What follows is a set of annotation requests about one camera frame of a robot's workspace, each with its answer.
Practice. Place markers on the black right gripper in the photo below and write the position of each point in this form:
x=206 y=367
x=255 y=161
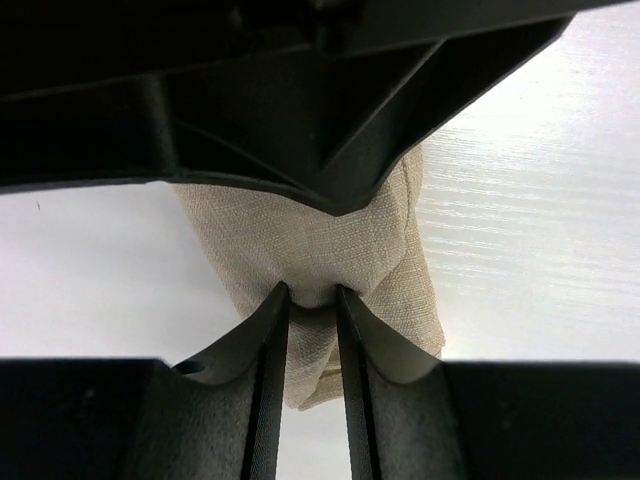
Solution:
x=312 y=100

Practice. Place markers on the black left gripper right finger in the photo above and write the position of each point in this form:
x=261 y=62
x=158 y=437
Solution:
x=412 y=416

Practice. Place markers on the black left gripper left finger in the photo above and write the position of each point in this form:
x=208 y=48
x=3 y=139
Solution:
x=215 y=415

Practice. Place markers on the beige cloth napkin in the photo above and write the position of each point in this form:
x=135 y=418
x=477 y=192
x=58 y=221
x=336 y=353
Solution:
x=255 y=240

